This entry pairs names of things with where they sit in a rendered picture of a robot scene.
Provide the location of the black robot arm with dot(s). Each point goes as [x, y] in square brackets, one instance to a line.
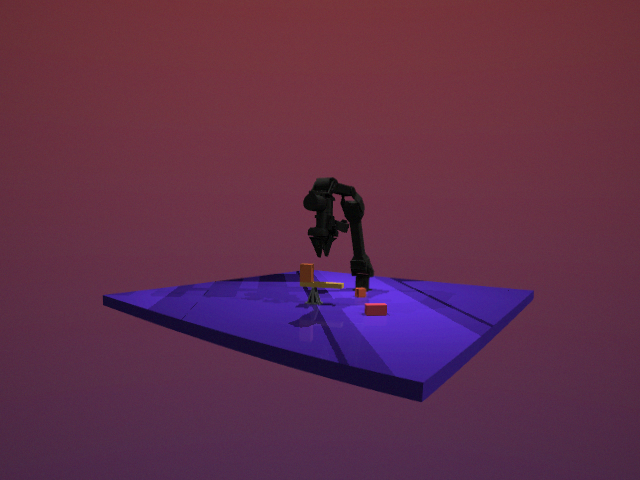
[320, 199]

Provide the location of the small red block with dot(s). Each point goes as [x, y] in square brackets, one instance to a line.
[372, 309]

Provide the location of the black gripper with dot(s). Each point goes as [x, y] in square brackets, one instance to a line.
[322, 237]

